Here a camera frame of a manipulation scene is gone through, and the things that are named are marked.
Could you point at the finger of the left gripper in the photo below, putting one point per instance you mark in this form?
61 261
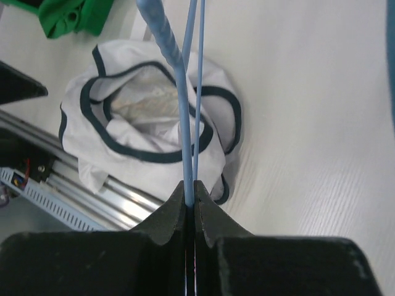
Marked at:
16 86

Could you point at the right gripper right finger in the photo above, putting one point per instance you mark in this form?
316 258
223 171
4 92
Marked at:
232 261

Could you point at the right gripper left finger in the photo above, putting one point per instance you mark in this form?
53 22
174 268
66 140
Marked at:
146 260

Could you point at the white navy-trimmed tank top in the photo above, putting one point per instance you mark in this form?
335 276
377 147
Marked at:
120 118

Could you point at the blue hanger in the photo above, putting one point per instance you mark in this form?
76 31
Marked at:
154 15

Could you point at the teal tank top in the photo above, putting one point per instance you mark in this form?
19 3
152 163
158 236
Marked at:
390 53

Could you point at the green garment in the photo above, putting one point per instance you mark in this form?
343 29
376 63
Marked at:
59 18

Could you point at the silver clothes rack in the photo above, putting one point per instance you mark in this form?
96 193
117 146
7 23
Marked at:
139 29

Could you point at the perforated cable tray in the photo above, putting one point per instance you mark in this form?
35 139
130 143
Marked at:
57 208

